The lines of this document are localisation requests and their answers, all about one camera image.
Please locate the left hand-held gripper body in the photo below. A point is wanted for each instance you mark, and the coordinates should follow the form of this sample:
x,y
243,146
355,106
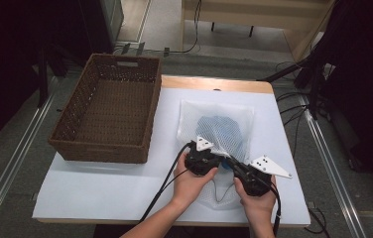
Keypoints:
x,y
201,162

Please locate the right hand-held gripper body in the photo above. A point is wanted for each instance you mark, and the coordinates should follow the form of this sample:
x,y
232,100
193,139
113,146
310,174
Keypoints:
x,y
255,181

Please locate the blue garment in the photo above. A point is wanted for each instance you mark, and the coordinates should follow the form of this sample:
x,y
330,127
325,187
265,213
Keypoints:
x,y
221,129

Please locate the white mesh laundry bag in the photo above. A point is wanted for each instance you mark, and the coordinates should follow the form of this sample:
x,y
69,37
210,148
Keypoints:
x,y
191,115

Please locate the brown wicker basket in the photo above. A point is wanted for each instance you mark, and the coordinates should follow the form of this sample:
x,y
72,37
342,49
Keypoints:
x,y
115,105

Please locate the person's right hand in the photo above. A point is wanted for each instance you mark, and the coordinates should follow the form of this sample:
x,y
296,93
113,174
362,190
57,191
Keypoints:
x,y
259,203

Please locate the person's left hand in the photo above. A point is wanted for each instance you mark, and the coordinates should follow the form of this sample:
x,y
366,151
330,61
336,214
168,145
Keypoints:
x,y
187,186

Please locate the black metal stand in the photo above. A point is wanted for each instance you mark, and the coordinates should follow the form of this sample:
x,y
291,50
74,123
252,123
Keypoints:
x,y
313,86

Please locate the light wooden bench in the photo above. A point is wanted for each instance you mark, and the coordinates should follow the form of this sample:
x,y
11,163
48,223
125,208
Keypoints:
x,y
257,16

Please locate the black curtain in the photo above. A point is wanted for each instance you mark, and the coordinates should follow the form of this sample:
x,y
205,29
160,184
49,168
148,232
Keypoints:
x,y
366,66
2,66

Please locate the dark metal cabinet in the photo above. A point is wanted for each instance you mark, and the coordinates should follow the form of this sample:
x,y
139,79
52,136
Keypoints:
x,y
113,16

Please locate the metal floor rail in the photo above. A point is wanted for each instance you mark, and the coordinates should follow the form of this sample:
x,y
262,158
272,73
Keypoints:
x,y
330,165
11,165

